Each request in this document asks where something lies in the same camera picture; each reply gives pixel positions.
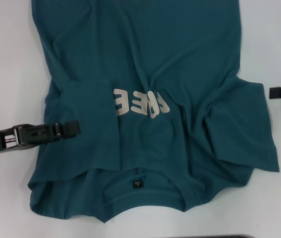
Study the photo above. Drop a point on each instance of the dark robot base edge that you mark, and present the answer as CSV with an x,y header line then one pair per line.
x,y
204,236

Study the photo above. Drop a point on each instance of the teal blue printed t-shirt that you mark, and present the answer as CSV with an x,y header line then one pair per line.
x,y
142,49

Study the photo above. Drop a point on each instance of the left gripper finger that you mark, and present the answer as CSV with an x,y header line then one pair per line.
x,y
72,128

